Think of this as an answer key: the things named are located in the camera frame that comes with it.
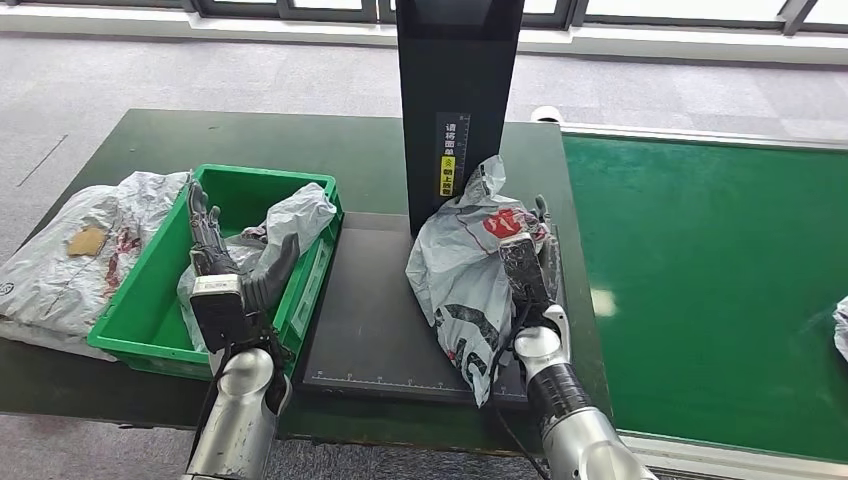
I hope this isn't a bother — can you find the black inbound scanner machine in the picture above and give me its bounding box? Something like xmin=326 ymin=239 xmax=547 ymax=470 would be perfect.
xmin=294 ymin=0 xmax=564 ymax=409

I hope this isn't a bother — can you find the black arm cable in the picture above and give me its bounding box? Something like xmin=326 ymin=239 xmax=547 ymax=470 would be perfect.
xmin=187 ymin=344 xmax=233 ymax=468
xmin=486 ymin=298 xmax=554 ymax=480

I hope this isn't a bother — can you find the grey parcel with red marks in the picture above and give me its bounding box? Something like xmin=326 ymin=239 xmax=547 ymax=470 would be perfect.
xmin=832 ymin=296 xmax=848 ymax=364

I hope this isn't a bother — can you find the grey parcel with black lettering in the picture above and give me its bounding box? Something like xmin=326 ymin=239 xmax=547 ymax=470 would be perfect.
xmin=405 ymin=155 xmax=564 ymax=409

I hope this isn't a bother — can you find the green plastic crate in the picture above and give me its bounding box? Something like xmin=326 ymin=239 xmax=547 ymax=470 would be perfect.
xmin=87 ymin=164 xmax=344 ymax=384

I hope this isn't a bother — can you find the dark green table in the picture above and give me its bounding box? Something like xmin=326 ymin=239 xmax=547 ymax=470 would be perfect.
xmin=0 ymin=109 xmax=614 ymax=458

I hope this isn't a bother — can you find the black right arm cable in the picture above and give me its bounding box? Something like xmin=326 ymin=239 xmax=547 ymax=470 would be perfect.
xmin=486 ymin=298 xmax=554 ymax=480

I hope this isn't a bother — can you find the green conveyor belt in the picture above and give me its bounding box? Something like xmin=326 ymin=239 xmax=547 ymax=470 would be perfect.
xmin=561 ymin=134 xmax=848 ymax=464

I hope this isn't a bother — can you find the plain grey plastic parcel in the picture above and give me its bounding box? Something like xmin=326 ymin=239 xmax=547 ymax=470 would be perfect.
xmin=176 ymin=183 xmax=338 ymax=354

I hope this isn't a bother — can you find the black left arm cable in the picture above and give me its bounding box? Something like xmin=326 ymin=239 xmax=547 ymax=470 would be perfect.
xmin=187 ymin=344 xmax=233 ymax=468

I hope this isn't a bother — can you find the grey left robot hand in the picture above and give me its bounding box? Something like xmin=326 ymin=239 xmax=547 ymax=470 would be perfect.
xmin=185 ymin=178 xmax=301 ymax=316

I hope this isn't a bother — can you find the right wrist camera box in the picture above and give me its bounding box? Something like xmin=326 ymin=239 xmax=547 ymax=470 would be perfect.
xmin=498 ymin=233 xmax=554 ymax=313

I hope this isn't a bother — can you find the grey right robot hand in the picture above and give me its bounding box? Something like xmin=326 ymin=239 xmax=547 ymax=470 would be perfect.
xmin=529 ymin=193 xmax=564 ymax=299

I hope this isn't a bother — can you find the grey parcel with brown patch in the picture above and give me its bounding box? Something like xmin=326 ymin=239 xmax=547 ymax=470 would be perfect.
xmin=0 ymin=170 xmax=192 ymax=362

